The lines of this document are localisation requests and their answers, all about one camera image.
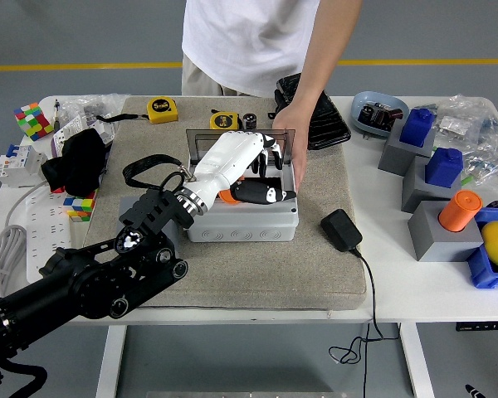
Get light blue bowl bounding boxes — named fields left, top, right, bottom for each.
left=351, top=90, right=411, bottom=139

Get white printed label pack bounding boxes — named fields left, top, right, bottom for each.
left=51, top=114, right=88, bottom=157

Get grey plastic junction box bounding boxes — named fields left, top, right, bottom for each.
left=184, top=159, right=300, bottom=244

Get white circuit breaker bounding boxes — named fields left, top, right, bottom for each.
left=0, top=143, right=49, bottom=190

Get smoked transparent box lid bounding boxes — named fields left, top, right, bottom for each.
left=185, top=128, right=296, bottom=167

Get blue plastic bin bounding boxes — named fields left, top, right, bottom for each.
left=466, top=206, right=498, bottom=289

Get grey holder block round hole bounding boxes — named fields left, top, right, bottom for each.
left=118, top=196, right=190, bottom=258

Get orange cylinder battery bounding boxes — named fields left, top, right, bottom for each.
left=437, top=189, right=484, bottom=233
left=217, top=176, right=247, bottom=206

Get small colourful puzzle cube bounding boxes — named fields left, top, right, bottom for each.
left=62, top=189, right=97, bottom=224

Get white electrical module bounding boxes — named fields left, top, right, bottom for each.
left=89, top=119, right=117, bottom=146

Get black foot pedal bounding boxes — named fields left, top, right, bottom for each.
left=267, top=73, right=352, bottom=151

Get blue block battery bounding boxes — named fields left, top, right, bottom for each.
left=424, top=148, right=464, bottom=187
left=399, top=108, right=436, bottom=148

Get white table leg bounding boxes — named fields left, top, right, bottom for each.
left=95, top=324, right=128, bottom=398
left=399, top=323, right=436, bottom=398

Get small yellow tape measure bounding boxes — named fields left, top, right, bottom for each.
left=209, top=110, right=241, bottom=131

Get person's left hand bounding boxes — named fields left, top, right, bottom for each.
left=271, top=101, right=316, bottom=194

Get black table control panel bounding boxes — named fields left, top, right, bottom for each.
left=455, top=321, right=498, bottom=332

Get yellow tape measure with strap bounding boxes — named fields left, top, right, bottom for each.
left=95, top=97, right=179, bottom=124

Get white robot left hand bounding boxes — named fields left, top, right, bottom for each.
left=186, top=130, right=298, bottom=208

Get black adapter cord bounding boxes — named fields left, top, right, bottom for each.
left=328, top=246, right=401, bottom=398

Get dark electronic parts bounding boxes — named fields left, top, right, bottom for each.
left=359, top=101, right=403, bottom=133

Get grey-brown fabric mat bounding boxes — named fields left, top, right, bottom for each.
left=82, top=95, right=369, bottom=312

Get clear bags of small parts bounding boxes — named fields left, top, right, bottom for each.
left=417, top=94, right=498, bottom=187

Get black power adapter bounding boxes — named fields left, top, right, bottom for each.
left=320, top=208, right=364, bottom=252

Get black cloth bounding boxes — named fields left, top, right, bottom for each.
left=41, top=128, right=109, bottom=196

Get clear plastic bag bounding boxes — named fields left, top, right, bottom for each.
left=60, top=93, right=129, bottom=125

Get person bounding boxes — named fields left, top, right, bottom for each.
left=180, top=0, right=364, bottom=99

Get large colourful puzzle cube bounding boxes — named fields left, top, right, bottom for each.
left=13, top=102, right=55, bottom=143

